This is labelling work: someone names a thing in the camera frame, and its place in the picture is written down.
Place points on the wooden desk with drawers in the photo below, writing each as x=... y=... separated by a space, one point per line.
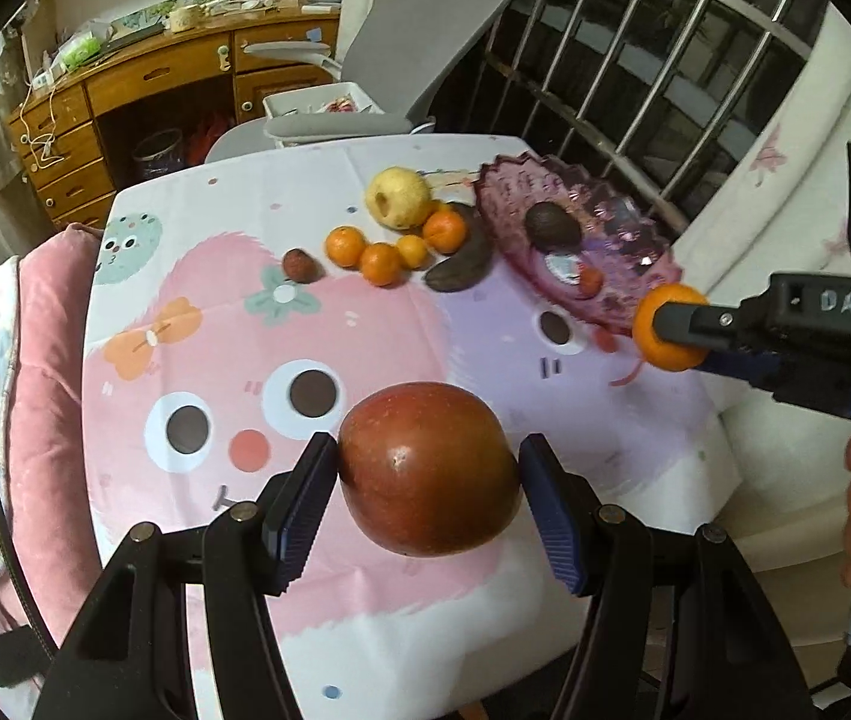
x=133 y=75

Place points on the black flat device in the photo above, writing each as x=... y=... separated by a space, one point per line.
x=9 y=658

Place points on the dark avocado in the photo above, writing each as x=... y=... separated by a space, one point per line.
x=553 y=226

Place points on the dark red lychee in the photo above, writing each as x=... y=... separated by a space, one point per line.
x=298 y=265

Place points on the red apple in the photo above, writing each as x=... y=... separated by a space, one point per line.
x=425 y=465

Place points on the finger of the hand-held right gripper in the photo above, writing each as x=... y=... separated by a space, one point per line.
x=740 y=366
x=695 y=322

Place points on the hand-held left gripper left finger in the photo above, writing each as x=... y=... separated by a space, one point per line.
x=307 y=510

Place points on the white plastic basket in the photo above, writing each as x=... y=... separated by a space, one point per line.
x=298 y=101

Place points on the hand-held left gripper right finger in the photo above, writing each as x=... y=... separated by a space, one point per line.
x=553 y=517

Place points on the small red fruit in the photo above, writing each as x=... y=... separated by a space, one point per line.
x=591 y=283

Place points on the grey office chair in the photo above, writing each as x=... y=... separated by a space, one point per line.
x=425 y=30

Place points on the orange mandarin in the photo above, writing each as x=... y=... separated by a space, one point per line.
x=658 y=351
x=412 y=252
x=344 y=246
x=446 y=231
x=382 y=264

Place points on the dark waste bin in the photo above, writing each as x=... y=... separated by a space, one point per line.
x=159 y=156

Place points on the overripe dark banana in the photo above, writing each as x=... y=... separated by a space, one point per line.
x=463 y=270

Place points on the metal window grille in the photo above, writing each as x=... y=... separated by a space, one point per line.
x=763 y=21

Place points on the pink cushion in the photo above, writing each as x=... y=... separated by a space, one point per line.
x=43 y=390

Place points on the green plastic bag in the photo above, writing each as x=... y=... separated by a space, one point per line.
x=80 y=45

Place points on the round tan container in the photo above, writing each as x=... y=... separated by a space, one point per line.
x=185 y=18

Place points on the purple glass fruit bowl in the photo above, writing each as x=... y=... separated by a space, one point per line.
x=515 y=195

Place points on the cartoon printed tablecloth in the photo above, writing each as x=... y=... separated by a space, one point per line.
x=395 y=337

